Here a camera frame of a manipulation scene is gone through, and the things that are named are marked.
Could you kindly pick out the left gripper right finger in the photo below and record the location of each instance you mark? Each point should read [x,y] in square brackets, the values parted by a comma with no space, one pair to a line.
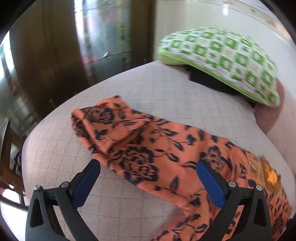
[254,222]

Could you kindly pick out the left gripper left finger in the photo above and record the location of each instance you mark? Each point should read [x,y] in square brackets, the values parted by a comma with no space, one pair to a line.
[42,222]

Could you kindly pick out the orange black floral blouse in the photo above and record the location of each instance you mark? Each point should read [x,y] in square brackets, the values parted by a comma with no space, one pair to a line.
[160,157]

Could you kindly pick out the pink quilted bolster cushion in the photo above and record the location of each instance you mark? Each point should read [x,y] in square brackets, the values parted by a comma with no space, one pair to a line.
[279,124]

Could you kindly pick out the black folded cloth under pillow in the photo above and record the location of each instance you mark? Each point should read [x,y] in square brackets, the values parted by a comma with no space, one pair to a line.
[202,78]

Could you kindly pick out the green white patterned pillow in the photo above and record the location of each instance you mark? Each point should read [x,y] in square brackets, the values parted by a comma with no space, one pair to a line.
[235,60]

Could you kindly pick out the wooden stained glass door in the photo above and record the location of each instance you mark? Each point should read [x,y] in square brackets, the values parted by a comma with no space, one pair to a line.
[52,50]

